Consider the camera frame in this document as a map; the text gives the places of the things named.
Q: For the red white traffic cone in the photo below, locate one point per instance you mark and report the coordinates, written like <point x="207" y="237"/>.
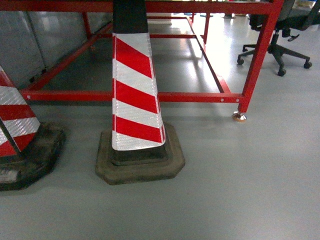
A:
<point x="139" y="147"/>

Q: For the red metal table frame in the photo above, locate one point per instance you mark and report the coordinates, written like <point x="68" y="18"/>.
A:
<point x="271" y="9"/>

